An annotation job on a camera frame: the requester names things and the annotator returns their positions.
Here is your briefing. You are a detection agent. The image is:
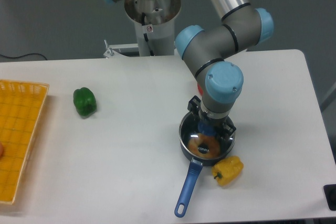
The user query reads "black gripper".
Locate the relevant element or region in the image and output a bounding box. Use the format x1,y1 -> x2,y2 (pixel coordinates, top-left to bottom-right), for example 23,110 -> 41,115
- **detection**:
187,95 -> 236,140

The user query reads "glass pot lid blue knob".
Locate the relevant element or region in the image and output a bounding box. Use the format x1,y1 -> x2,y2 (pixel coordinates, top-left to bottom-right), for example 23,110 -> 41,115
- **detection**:
178,110 -> 237,159

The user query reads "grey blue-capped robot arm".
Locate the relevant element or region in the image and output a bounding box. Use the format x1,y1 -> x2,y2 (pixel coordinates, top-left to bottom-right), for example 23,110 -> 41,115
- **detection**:
105,0 -> 274,136

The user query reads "glazed donut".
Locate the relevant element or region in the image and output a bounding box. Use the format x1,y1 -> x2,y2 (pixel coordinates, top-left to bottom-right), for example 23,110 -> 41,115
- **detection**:
187,133 -> 221,159

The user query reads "red bell pepper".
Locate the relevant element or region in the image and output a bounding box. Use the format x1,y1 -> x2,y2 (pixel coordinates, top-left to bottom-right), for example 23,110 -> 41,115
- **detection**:
197,84 -> 203,96

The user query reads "yellow bell pepper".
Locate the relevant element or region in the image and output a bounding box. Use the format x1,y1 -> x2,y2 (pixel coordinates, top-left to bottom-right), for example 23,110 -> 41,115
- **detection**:
212,156 -> 244,186

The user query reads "green bell pepper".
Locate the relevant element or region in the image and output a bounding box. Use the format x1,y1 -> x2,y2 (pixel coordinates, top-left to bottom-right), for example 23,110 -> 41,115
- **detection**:
73,87 -> 97,118

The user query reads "black device at table edge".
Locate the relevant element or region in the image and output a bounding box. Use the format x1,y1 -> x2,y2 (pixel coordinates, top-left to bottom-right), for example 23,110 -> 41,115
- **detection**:
323,184 -> 336,211

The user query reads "yellow woven basket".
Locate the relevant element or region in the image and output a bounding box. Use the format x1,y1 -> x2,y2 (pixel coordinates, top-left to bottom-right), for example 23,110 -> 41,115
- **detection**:
1,79 -> 49,205

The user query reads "dark pot with blue handle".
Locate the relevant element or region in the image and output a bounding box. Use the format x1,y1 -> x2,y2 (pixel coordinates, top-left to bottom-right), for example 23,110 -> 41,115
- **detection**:
174,112 -> 235,218

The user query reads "left metal bracket bolt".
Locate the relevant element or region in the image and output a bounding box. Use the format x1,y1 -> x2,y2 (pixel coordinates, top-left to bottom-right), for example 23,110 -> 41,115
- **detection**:
103,39 -> 114,58

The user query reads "black cable on floor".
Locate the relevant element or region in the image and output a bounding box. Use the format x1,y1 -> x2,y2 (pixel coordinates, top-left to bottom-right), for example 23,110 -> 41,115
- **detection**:
0,53 -> 48,61

